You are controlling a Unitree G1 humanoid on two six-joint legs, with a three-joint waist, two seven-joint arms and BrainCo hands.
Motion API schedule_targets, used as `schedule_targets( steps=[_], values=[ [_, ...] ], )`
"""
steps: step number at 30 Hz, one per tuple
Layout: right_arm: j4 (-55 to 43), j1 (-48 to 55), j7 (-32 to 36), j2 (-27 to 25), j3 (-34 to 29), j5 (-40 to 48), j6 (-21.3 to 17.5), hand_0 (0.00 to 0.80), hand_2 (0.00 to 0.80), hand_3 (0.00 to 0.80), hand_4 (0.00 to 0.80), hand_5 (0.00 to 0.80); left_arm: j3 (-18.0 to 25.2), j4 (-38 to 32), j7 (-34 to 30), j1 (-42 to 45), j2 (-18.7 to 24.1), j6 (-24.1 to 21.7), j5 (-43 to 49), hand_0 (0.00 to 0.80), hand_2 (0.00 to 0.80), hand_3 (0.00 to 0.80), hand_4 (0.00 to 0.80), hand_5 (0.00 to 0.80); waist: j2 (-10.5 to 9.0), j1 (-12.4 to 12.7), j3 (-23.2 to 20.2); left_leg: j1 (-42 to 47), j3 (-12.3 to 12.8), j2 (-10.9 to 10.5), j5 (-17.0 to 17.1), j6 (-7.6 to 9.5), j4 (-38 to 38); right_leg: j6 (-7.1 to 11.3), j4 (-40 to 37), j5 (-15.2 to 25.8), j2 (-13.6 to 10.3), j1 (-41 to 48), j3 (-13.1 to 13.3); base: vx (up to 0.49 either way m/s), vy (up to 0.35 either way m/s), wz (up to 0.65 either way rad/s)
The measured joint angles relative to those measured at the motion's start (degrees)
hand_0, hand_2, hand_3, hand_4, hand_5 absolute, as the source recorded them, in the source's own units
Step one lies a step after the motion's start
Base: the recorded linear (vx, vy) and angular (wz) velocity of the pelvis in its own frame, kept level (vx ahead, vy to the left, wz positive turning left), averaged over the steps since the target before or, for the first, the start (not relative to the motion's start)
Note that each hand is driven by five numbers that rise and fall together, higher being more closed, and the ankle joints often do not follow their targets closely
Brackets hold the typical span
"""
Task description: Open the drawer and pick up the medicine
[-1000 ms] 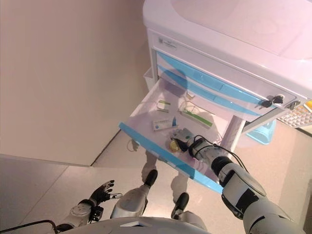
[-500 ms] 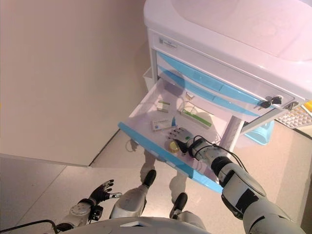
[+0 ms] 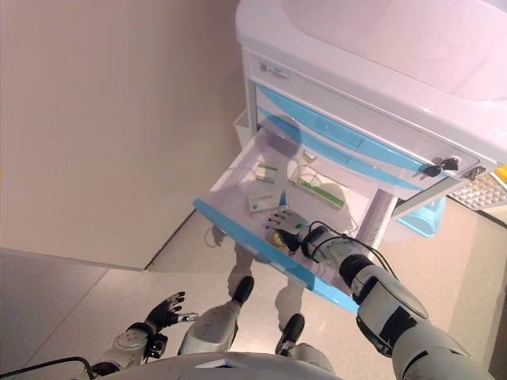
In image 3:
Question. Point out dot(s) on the robot right hand black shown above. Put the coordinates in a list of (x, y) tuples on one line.
[(293, 225)]

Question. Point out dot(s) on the robot left hand black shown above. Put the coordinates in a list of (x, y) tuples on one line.
[(160, 316)]

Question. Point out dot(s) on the clear bottle yellow capsules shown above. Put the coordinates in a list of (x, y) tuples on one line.
[(277, 239)]

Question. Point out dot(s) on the blue front cart drawer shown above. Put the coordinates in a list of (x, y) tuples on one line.
[(317, 118), (237, 229), (309, 138)]

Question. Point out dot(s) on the robot left arm silver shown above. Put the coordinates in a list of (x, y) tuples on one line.
[(126, 344)]

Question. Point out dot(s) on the robot right arm silver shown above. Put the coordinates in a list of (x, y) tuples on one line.
[(396, 308)]

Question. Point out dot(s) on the white blue medicine box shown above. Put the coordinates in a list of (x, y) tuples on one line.
[(263, 202)]

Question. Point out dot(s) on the long white green medicine box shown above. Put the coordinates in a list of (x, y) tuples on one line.
[(317, 192)]

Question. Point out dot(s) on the small white green medicine box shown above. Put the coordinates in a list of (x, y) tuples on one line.
[(266, 172)]

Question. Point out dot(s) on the grey robot torso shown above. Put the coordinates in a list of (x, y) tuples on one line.
[(218, 368)]

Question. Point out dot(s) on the robot right leg silver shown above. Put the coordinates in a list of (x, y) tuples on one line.
[(293, 332)]

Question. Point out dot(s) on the white side bin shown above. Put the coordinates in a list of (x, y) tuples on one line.
[(241, 130)]

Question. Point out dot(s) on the light blue waste bin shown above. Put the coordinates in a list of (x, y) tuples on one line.
[(424, 221)]

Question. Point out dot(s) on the black cart keys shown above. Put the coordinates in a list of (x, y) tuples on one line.
[(439, 166)]

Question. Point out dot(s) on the white medical cart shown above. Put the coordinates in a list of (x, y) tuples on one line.
[(356, 59)]

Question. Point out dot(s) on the white mesh basket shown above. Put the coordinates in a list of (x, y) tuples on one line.
[(479, 194)]

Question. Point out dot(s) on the metal cart side lock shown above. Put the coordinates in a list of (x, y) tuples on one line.
[(474, 172)]

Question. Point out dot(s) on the yellow sharps container red lid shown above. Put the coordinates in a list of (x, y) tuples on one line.
[(503, 170)]

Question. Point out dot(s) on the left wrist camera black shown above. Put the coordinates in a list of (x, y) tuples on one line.
[(157, 347)]

